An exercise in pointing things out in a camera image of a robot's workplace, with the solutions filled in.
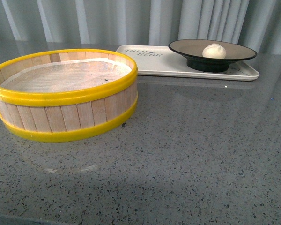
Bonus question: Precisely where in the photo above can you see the grey pleated curtain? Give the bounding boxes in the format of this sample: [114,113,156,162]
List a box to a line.
[0,0,281,55]

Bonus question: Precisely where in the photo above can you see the white steamed bun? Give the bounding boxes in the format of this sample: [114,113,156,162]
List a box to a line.
[202,43,226,59]

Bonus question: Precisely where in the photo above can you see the cream rectangular serving tray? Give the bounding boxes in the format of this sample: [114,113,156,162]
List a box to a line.
[117,45,259,81]

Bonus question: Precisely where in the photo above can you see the white mesh steamer liner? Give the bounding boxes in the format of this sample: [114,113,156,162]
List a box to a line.
[0,58,132,93]

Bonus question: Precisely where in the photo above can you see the yellow rimmed wooden steamer basket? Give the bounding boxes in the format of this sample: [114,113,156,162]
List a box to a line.
[0,49,138,142]

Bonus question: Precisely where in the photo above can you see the tan plate with black rim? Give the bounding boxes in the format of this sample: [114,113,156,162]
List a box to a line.
[169,39,257,73]

